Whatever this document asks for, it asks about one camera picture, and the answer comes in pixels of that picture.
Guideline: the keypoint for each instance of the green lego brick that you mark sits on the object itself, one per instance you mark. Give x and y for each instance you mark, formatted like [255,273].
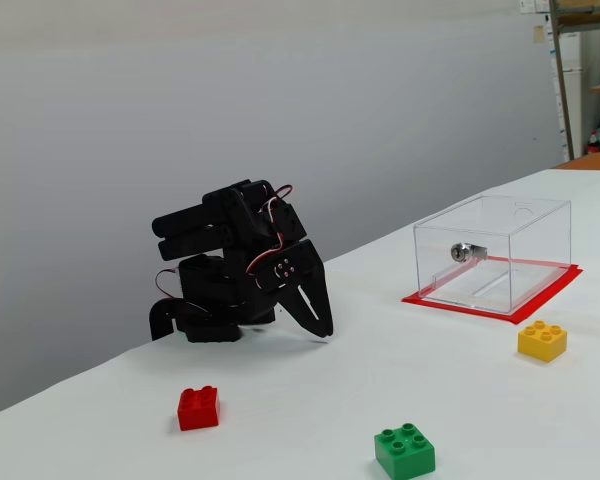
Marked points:
[405,452]

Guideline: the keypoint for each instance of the silver cam lock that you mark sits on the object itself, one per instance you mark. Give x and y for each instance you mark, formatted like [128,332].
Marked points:
[460,252]

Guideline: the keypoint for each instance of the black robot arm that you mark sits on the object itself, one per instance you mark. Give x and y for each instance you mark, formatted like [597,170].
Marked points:
[240,220]

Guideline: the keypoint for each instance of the white cabinet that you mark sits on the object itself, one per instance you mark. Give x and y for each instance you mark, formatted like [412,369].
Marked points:
[572,50]

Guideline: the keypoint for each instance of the yellow lego brick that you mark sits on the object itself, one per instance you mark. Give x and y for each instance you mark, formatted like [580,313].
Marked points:
[542,342]

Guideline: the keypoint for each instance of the dark bottle with red cap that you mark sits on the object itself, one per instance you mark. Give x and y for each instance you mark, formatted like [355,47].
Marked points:
[593,145]

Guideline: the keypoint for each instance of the metal shelf rack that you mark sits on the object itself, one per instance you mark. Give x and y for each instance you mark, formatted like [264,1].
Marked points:
[580,19]

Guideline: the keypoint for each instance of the red tape square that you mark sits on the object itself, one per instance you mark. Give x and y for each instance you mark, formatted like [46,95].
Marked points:
[545,300]

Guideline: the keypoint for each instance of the red lego brick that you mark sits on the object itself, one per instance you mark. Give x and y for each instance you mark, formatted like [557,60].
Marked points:
[198,410]

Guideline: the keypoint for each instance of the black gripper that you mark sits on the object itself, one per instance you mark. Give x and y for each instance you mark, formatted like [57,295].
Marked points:
[305,260]

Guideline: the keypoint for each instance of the transparent plastic box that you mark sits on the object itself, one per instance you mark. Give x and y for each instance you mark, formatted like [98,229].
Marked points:
[460,290]

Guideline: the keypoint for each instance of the black table clamp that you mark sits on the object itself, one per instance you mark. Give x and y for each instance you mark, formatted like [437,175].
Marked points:
[160,320]

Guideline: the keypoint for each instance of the white paper label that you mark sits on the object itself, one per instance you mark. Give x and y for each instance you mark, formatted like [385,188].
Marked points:
[530,5]

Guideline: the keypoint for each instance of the beige paper tag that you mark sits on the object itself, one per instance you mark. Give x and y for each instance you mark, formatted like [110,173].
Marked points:
[538,34]

